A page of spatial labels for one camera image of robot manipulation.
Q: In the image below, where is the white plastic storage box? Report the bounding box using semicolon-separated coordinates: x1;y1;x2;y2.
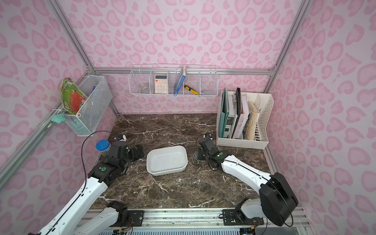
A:
146;146;188;176

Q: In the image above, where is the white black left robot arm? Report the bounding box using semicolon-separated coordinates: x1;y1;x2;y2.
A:
39;135;145;235

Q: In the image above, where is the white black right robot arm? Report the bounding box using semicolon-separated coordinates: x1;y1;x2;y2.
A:
196;133;299;226

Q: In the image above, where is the blue lidded jar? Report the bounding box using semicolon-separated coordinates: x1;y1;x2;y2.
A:
96;139;111;156

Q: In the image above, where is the green folder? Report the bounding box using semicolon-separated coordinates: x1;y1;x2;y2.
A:
218;87;229;138

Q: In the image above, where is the beige woven fan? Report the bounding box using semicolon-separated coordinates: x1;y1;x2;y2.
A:
245;101;259;141

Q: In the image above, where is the white mesh side basket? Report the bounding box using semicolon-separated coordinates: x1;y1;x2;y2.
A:
63;75;113;137

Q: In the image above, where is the white desktop file organizer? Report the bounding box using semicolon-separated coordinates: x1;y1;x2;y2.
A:
216;91;274;149

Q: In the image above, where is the pink white book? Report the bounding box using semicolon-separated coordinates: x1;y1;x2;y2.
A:
233;95;249;139

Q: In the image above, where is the yellow utility knife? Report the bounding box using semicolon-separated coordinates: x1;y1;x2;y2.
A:
184;85;199;95

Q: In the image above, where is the black notebook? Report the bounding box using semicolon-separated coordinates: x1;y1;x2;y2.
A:
231;88;241;138

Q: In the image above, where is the clear round glass dish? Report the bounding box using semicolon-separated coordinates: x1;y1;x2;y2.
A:
140;84;150;94

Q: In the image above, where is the green red snack bag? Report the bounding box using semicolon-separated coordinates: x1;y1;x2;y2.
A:
60;77;88;115

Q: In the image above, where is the blue book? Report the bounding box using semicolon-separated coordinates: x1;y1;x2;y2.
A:
173;65;186;95

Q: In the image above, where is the white orange calculator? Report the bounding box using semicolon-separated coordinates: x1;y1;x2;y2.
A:
154;74;168;94

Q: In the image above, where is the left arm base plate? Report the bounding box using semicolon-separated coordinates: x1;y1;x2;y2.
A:
116;210;145;228

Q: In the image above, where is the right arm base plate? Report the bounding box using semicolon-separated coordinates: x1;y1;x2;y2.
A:
218;209;264;227

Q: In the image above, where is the white wire wall basket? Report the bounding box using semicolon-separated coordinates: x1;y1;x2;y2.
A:
128;64;219;97

